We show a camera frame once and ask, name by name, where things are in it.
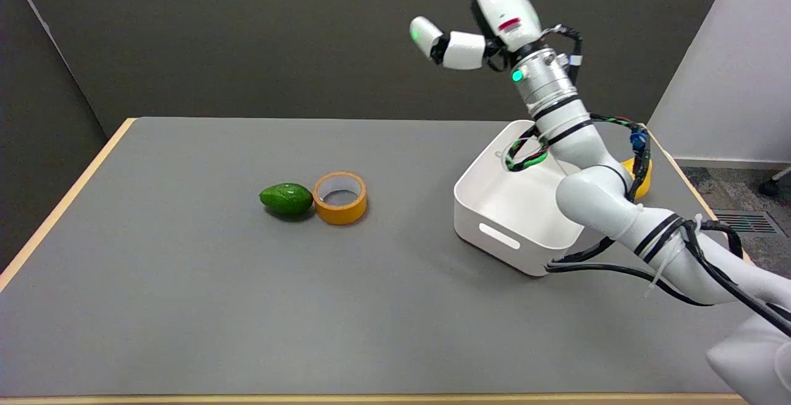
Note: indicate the white plastic bin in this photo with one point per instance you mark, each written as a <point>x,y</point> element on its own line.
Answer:
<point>513,207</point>

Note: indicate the green avocado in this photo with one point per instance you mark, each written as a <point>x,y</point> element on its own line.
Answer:
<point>286,199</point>

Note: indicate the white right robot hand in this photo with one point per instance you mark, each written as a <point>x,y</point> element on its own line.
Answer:
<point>507,15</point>

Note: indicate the yellow pear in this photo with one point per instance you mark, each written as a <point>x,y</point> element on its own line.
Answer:
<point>642,179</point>

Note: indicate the black chair caster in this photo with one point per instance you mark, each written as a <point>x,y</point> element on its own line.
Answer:
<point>769,187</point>

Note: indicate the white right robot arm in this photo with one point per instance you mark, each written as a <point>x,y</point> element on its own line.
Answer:
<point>593,164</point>

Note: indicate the yellow tape roll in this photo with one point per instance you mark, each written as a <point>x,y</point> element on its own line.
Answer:
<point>340,198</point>

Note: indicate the floor vent grille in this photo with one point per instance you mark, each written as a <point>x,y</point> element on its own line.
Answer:
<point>746,222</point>

